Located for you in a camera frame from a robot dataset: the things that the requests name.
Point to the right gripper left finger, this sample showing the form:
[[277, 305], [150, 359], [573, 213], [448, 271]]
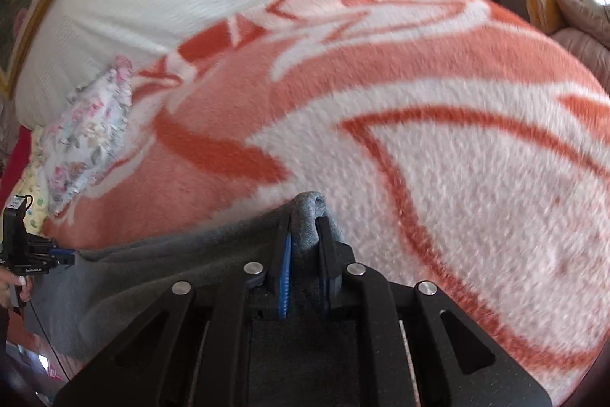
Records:
[[278, 270]]

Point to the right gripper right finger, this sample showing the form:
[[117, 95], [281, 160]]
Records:
[[333, 256]]

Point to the grey fleece pants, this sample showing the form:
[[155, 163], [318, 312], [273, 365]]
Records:
[[304, 360]]

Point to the person's left hand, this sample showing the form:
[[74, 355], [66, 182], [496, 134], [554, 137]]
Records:
[[11, 285]]

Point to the yellow cartoon print pillow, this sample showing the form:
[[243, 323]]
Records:
[[35, 184]]

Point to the red pillow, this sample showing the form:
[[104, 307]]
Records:
[[17, 162]]

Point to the floral ruffled pillow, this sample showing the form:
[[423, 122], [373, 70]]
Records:
[[82, 144]]

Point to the orange white floral blanket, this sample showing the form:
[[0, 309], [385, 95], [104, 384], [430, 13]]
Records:
[[450, 140]]

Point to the beige cushion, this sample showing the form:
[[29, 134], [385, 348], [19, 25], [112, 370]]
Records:
[[587, 35]]

